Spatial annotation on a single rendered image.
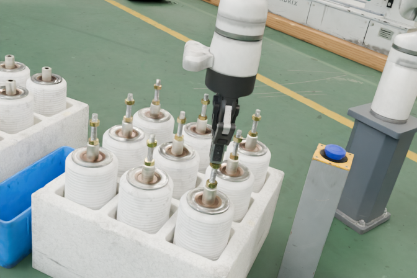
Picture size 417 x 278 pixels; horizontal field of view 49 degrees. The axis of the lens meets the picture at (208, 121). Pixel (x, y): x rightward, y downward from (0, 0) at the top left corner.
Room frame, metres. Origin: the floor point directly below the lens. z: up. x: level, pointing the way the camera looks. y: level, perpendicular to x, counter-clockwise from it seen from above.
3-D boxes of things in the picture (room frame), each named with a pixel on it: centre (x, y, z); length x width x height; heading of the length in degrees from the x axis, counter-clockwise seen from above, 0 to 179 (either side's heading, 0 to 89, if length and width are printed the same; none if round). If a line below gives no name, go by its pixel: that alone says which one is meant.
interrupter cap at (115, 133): (0.84, 0.16, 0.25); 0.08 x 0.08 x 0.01
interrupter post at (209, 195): (0.65, -0.02, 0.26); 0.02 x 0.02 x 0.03
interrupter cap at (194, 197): (0.65, -0.02, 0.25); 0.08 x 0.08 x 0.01
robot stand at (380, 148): (1.08, -0.44, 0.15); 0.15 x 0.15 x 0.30; 43
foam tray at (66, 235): (0.80, 0.05, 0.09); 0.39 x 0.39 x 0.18; 71
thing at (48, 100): (1.05, 0.42, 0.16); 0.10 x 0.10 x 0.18
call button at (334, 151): (0.78, -0.25, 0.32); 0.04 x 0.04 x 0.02
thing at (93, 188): (0.72, 0.20, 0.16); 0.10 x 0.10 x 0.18
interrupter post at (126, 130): (0.84, 0.16, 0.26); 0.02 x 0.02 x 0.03
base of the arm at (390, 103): (1.08, -0.44, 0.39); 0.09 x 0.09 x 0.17; 43
